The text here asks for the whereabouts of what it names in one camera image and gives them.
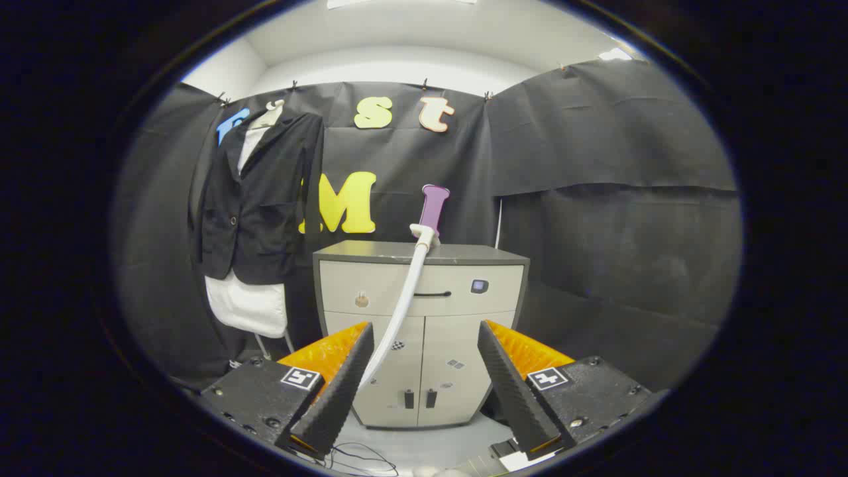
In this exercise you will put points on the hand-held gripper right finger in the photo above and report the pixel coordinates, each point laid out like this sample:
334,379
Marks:
513,391

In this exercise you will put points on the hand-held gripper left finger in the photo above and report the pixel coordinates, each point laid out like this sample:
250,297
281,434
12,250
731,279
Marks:
341,391

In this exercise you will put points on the white shirt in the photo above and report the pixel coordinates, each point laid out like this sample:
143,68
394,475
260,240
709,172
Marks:
245,305

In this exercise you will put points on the black suit jacket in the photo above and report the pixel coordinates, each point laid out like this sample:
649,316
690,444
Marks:
258,212

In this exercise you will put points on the round wooden cabinet knob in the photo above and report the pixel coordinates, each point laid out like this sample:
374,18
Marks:
361,301

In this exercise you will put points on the grey cabinet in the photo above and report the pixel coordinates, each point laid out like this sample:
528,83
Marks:
464,311

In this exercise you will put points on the small dark cabinet panel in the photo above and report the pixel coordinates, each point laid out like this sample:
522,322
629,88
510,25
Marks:
479,286

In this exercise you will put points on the black backdrop cloth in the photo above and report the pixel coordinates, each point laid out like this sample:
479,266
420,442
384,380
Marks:
596,232

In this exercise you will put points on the white plastic hanger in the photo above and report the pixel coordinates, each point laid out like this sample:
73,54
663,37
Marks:
270,116

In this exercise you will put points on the ceiling light panel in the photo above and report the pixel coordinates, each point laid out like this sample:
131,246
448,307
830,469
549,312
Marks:
616,54
397,2

